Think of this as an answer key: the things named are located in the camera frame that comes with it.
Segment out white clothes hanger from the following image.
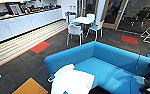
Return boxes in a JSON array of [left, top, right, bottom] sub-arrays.
[[46, 75, 56, 83]]

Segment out black microwave oven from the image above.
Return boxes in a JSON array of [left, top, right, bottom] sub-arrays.
[[5, 2, 24, 16]]

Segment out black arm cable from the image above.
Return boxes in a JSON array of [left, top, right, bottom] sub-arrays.
[[129, 53, 142, 94]]

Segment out black office chair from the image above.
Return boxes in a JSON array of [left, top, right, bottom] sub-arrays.
[[134, 9, 150, 26]]

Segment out white t-shirt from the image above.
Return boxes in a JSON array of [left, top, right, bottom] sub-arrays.
[[50, 63, 96, 94]]

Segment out blue sofa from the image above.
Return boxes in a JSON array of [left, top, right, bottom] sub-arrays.
[[43, 40, 150, 94]]

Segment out white kitchen base cabinets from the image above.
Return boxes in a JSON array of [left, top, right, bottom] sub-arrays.
[[0, 7, 64, 46]]

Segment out white chair with blue seat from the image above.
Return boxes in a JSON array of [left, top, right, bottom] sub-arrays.
[[87, 20, 105, 42], [67, 13, 78, 25]]

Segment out wooden framed glass door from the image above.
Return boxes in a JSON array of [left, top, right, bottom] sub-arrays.
[[100, 0, 129, 30], [82, 0, 99, 16]]

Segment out white round table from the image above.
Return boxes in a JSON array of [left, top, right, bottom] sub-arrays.
[[71, 16, 95, 34]]

